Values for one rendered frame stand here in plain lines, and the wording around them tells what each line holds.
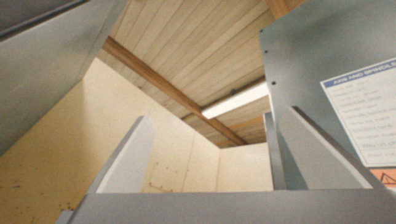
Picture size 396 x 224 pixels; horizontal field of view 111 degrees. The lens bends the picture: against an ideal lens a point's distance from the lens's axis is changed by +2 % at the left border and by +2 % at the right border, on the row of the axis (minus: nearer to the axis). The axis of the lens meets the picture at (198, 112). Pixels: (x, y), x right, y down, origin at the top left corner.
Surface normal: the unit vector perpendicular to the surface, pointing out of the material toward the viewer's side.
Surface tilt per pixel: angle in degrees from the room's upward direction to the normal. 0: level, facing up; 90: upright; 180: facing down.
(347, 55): 90
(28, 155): 90
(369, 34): 90
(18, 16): 90
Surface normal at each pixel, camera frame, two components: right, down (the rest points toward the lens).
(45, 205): 0.75, -0.29
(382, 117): -0.64, -0.55
